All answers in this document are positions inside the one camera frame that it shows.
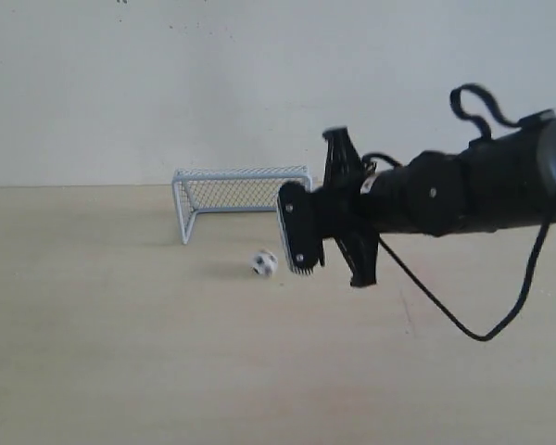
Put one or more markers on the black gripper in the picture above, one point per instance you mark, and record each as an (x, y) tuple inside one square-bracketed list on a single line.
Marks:
[(337, 202)]

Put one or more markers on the black and white soccer ball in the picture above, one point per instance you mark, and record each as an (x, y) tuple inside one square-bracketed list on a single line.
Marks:
[(264, 263)]

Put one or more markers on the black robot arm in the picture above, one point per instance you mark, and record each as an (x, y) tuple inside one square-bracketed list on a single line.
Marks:
[(492, 185)]

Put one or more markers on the small white soccer goal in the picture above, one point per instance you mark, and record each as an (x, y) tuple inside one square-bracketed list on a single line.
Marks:
[(235, 190)]

